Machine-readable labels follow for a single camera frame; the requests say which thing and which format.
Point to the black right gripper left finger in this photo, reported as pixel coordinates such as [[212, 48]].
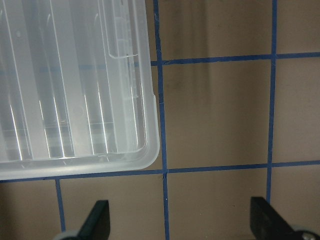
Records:
[[97, 225]]

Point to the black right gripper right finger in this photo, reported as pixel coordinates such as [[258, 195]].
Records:
[[267, 224]]

